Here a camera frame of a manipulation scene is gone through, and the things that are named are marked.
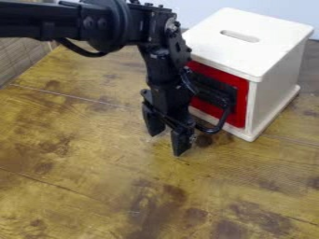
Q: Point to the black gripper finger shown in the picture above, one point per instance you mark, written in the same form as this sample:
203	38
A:
182	138
154	124

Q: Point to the white wooden box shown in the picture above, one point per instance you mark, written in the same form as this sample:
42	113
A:
253	52

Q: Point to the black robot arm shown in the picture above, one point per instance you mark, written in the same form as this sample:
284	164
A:
97	27

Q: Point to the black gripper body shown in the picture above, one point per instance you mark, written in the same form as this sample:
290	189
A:
170	92

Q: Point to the red drawer front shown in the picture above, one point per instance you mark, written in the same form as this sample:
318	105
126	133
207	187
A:
222	94

